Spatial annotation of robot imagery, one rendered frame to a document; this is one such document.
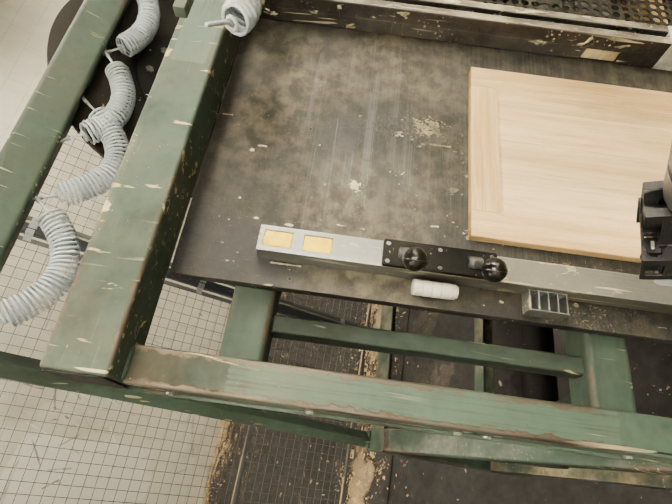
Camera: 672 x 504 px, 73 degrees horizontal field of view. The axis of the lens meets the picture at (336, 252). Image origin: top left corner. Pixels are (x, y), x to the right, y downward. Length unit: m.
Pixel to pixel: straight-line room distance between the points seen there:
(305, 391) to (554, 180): 0.64
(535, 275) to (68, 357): 0.75
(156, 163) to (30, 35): 5.59
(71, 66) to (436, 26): 0.97
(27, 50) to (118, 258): 5.58
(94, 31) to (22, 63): 4.63
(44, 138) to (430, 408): 1.12
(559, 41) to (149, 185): 0.95
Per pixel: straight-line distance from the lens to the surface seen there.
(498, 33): 1.22
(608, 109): 1.21
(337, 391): 0.72
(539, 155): 1.04
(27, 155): 1.36
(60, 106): 1.44
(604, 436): 0.83
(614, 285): 0.93
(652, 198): 0.50
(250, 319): 0.84
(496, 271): 0.70
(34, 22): 6.50
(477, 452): 1.54
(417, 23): 1.19
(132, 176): 0.85
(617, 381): 0.96
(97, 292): 0.77
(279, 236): 0.81
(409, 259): 0.68
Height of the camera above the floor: 1.96
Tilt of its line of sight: 27 degrees down
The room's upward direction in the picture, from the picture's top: 68 degrees counter-clockwise
